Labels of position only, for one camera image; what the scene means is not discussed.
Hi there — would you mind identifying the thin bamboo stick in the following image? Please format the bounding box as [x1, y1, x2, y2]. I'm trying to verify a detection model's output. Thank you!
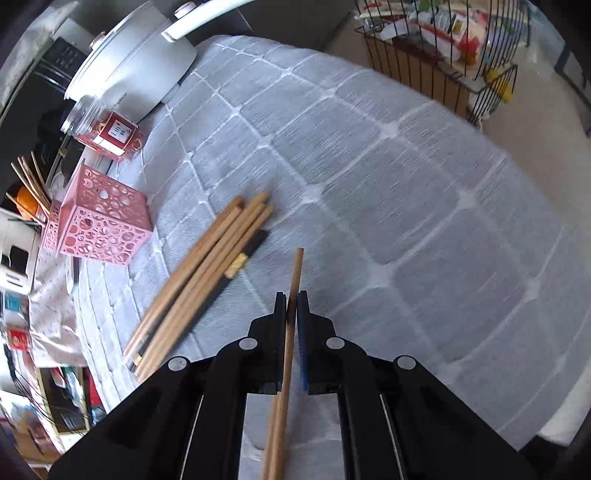
[30, 151, 52, 201]
[19, 157, 51, 206]
[11, 161, 49, 210]

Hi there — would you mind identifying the pile of snack packets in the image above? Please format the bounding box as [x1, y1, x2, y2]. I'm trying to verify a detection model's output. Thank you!
[360, 0, 527, 65]

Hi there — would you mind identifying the small pink perforated basket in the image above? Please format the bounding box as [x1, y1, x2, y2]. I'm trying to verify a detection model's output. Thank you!
[41, 198, 63, 252]

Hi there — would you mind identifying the pink perforated utensil holder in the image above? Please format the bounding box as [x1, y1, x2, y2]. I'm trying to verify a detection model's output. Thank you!
[41, 164, 154, 265]

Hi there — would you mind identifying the white floral cloth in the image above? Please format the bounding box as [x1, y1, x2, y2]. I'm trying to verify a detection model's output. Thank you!
[28, 249, 88, 365]

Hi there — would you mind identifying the clear jar red label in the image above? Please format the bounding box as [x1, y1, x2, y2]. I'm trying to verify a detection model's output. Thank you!
[60, 95, 146, 162]

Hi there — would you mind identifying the white small appliance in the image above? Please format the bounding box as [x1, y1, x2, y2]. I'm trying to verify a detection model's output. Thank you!
[0, 208, 41, 294]

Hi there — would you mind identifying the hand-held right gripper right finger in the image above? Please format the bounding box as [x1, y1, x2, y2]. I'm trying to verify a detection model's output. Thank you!
[298, 291, 539, 480]

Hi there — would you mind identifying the wooden chopstick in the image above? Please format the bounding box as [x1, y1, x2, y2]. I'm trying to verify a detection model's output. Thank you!
[131, 206, 245, 363]
[135, 205, 276, 383]
[136, 192, 270, 370]
[124, 196, 245, 357]
[261, 248, 305, 480]

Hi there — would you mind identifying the yellow packet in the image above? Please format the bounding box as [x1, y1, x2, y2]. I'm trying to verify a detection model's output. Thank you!
[485, 69, 515, 104]

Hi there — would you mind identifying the black kitchen appliance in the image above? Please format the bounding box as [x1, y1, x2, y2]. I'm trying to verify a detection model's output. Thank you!
[0, 34, 93, 153]

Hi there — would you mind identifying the black chopstick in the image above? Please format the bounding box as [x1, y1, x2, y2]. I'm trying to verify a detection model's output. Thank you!
[127, 229, 270, 368]

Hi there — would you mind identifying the white electric cooking pot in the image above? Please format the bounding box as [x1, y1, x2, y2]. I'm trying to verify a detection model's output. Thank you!
[62, 0, 252, 121]

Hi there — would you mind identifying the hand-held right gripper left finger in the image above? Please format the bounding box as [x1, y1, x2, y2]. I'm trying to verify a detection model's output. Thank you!
[46, 292, 289, 480]

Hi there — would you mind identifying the black wire basket rack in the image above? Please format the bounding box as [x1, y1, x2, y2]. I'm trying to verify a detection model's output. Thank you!
[355, 0, 532, 127]

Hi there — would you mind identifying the grey checked tablecloth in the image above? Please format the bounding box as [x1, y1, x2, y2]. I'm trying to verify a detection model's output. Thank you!
[76, 34, 578, 480]

